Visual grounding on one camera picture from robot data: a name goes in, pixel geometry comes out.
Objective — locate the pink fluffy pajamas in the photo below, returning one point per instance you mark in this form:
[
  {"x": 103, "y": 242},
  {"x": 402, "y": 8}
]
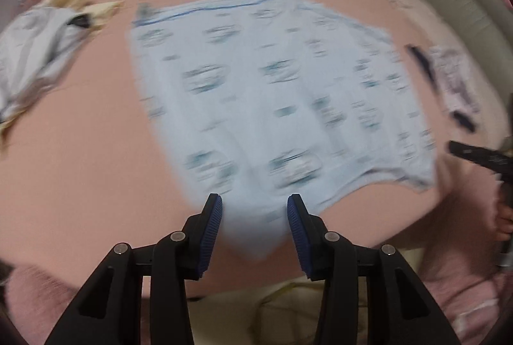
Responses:
[{"x": 453, "y": 281}]

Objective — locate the white navy patterned garment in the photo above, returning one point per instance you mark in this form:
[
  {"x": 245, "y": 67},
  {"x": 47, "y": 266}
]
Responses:
[{"x": 453, "y": 76}]

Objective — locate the plain light blue garment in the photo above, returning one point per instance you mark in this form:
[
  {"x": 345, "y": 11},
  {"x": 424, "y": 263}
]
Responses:
[{"x": 36, "y": 44}]

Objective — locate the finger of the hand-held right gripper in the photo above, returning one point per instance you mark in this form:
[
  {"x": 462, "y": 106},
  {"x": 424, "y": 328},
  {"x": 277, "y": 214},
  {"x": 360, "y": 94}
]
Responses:
[{"x": 473, "y": 153}]

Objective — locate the light blue bear-print garment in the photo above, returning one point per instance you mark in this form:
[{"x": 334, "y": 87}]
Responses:
[{"x": 260, "y": 108}]

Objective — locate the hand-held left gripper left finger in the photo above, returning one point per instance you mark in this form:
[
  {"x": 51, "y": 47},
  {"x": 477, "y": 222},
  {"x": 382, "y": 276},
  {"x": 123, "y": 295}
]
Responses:
[{"x": 210, "y": 232}]

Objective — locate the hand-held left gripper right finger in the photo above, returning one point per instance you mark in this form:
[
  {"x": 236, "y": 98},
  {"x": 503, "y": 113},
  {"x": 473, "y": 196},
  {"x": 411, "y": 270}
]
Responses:
[{"x": 298, "y": 236}]

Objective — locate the cream yellow garment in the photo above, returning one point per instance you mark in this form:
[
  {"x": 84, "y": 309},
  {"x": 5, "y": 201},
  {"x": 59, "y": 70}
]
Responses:
[{"x": 100, "y": 10}]

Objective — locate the person's right hand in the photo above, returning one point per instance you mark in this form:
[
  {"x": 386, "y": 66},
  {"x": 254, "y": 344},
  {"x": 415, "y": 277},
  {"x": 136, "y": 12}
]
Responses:
[{"x": 505, "y": 218}]

